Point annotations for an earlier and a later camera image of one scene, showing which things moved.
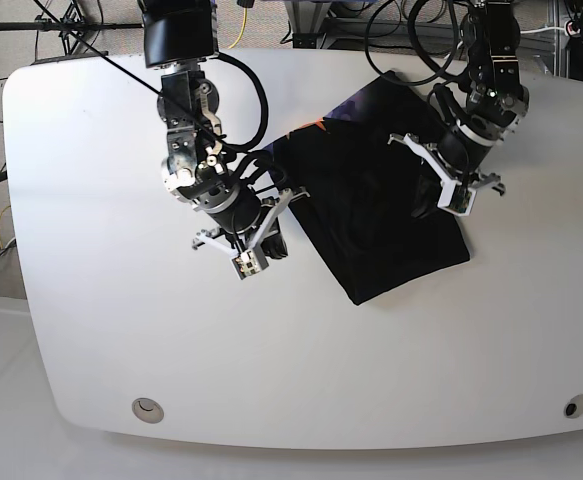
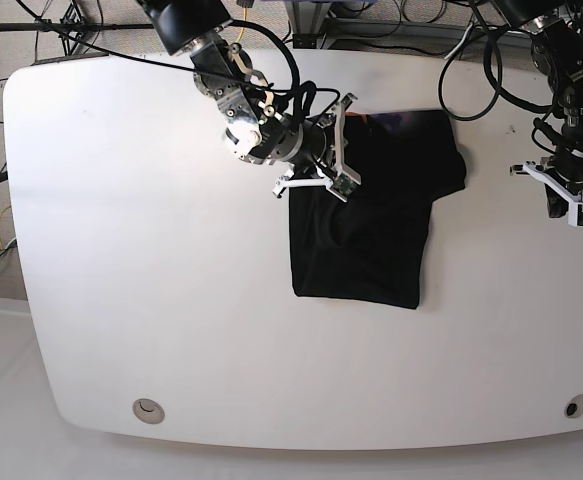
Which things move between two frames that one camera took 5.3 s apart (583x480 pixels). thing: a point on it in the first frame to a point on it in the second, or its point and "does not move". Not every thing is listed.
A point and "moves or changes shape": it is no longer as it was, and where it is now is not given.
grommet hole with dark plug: (576, 405) does not move
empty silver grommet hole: (148, 410) does not move
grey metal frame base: (312, 27) does not move
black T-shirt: (366, 204) moves or changes shape
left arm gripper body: (237, 210) to (308, 145)
